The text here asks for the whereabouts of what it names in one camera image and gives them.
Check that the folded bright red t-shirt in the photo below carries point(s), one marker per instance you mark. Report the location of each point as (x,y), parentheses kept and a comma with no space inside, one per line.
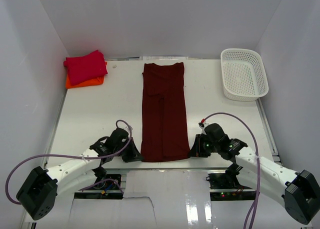
(94,58)

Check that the folded orange t-shirt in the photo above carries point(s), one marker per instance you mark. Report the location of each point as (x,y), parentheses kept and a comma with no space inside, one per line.
(86,76)

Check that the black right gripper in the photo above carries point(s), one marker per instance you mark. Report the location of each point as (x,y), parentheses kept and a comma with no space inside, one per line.
(197,147)

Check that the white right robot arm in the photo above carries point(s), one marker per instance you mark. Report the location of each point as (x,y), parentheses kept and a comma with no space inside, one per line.
(297,192)

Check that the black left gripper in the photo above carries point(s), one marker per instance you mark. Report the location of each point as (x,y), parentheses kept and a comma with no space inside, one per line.
(130,152)

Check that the dark red t-shirt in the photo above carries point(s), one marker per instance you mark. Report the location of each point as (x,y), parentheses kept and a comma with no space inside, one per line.
(164,118)

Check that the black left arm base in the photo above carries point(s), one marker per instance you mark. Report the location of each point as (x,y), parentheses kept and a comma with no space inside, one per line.
(107,190)

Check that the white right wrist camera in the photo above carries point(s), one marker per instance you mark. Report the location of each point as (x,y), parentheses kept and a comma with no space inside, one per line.
(203,124)

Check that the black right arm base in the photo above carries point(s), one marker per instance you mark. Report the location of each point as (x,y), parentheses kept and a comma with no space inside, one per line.
(224,187)

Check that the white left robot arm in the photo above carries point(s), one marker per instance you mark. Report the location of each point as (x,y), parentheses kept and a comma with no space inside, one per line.
(42,186)

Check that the white perforated plastic basket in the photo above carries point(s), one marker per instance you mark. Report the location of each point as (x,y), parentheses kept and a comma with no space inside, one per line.
(243,75)

